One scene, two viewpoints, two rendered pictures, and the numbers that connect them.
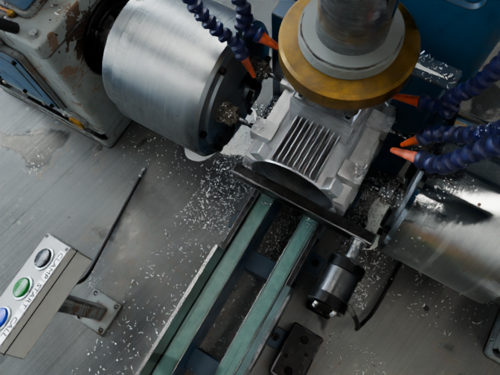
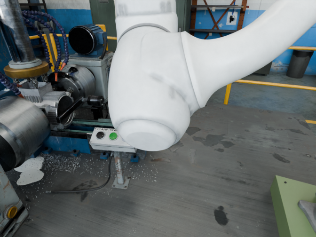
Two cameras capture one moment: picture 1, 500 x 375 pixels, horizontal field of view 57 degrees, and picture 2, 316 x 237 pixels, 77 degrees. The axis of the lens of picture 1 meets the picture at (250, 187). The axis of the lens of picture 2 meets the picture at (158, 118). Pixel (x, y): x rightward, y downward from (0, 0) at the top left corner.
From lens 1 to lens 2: 103 cm
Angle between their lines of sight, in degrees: 72
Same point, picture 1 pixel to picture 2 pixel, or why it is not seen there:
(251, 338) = not seen: hidden behind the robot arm
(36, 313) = not seen: hidden behind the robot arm
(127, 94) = (21, 129)
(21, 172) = not seen: outside the picture
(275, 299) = (102, 122)
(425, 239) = (82, 80)
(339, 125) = (49, 85)
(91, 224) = (79, 203)
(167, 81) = (22, 109)
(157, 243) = (86, 175)
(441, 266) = (88, 82)
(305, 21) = (20, 63)
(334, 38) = (31, 55)
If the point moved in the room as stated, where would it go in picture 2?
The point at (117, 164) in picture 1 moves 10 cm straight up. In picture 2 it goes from (41, 206) to (33, 189)
